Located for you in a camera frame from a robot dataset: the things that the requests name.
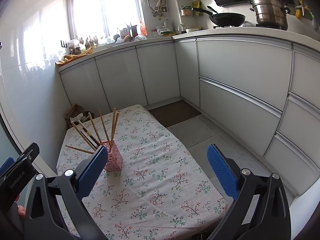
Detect floral tablecloth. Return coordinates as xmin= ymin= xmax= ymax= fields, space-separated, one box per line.
xmin=56 ymin=104 xmax=230 ymax=240

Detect gas stove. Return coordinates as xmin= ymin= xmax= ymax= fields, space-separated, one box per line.
xmin=213 ymin=23 xmax=287 ymax=31

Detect white bowl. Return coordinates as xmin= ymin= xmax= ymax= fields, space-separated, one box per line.
xmin=185 ymin=28 xmax=200 ymax=33

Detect white lower kitchen cabinets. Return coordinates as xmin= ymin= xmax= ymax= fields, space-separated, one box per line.
xmin=59 ymin=28 xmax=319 ymax=195

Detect pink perforated utensil holder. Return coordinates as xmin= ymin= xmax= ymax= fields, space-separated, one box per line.
xmin=103 ymin=141 xmax=123 ymax=172

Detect window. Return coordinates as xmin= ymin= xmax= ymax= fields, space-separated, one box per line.
xmin=67 ymin=0 xmax=145 ymax=39

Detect wooden chopstick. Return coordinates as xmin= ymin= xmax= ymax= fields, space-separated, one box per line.
xmin=66 ymin=145 xmax=94 ymax=154
xmin=98 ymin=108 xmax=112 ymax=149
xmin=113 ymin=110 xmax=119 ymax=140
xmin=71 ymin=122 xmax=97 ymax=151
xmin=88 ymin=112 xmax=103 ymax=145
xmin=110 ymin=107 xmax=117 ymax=147

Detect person's left hand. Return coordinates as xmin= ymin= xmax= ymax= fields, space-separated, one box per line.
xmin=17 ymin=205 xmax=26 ymax=219

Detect dark floor mat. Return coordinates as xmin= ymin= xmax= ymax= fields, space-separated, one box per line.
xmin=149 ymin=100 xmax=201 ymax=127

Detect black chopstick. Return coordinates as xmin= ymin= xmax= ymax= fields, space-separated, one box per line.
xmin=78 ymin=120 xmax=100 ymax=147

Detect wall spice rack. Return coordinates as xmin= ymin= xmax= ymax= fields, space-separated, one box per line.
xmin=180 ymin=0 xmax=203 ymax=17

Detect black wok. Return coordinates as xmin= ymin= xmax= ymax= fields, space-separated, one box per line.
xmin=192 ymin=6 xmax=246 ymax=28

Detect brown paper bag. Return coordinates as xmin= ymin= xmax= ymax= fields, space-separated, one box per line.
xmin=65 ymin=103 xmax=85 ymax=126

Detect yellow cloth on counter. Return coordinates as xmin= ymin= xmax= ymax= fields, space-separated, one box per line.
xmin=56 ymin=47 xmax=93 ymax=67

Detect stainless steel steamer pot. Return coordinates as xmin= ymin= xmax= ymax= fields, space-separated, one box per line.
xmin=250 ymin=0 xmax=291 ymax=30

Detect yellow hanging utensil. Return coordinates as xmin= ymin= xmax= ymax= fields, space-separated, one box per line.
xmin=295 ymin=0 xmax=304 ymax=20

